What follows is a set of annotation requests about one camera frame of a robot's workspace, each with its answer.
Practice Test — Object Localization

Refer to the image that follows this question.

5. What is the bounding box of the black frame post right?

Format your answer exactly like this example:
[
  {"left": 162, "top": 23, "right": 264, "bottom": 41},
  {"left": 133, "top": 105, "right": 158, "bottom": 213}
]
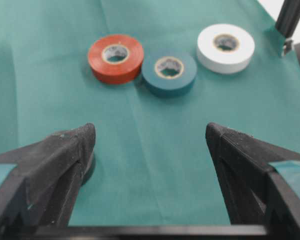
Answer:
[{"left": 275, "top": 0, "right": 300, "bottom": 57}]

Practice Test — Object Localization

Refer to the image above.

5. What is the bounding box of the white tape roll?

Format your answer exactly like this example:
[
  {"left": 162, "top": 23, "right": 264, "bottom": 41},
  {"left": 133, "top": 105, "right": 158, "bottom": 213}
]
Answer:
[{"left": 197, "top": 23, "right": 255, "bottom": 74}]

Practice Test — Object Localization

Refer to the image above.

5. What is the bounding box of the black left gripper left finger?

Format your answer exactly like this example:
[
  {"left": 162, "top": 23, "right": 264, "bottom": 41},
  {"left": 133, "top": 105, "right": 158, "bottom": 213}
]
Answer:
[{"left": 0, "top": 123, "right": 96, "bottom": 227}]

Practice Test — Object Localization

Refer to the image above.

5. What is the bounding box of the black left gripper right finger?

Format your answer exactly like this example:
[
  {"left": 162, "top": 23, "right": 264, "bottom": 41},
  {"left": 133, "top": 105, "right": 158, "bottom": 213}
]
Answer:
[{"left": 205, "top": 122, "right": 300, "bottom": 230}]

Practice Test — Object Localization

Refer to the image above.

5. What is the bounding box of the teal green tape roll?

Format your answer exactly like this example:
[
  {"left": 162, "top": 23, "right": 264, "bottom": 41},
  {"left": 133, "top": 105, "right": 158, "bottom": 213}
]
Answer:
[{"left": 141, "top": 49, "right": 197, "bottom": 98}]

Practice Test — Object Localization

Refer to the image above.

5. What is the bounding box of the green table cloth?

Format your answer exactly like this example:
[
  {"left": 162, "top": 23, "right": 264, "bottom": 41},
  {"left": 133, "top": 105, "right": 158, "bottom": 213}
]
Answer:
[{"left": 0, "top": 0, "right": 300, "bottom": 226}]

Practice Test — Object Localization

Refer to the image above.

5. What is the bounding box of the red tape roll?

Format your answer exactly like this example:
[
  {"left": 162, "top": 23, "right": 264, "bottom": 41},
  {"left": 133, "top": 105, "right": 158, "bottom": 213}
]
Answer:
[{"left": 87, "top": 34, "right": 144, "bottom": 85}]

